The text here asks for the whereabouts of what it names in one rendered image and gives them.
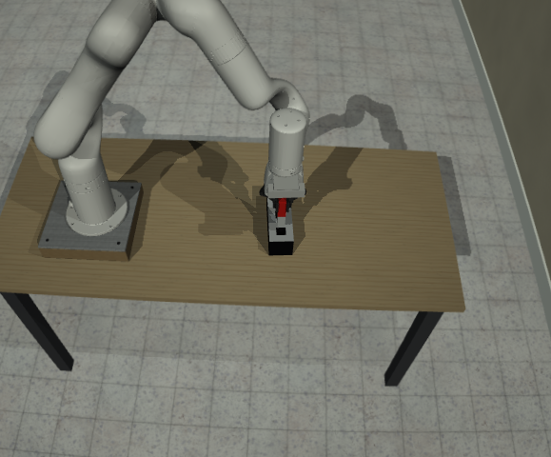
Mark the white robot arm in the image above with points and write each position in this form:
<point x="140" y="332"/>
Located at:
<point x="112" y="42"/>

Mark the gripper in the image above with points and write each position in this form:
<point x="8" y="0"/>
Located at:
<point x="269" y="180"/>

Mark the red and grey pin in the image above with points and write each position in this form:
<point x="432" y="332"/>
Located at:
<point x="281" y="212"/>

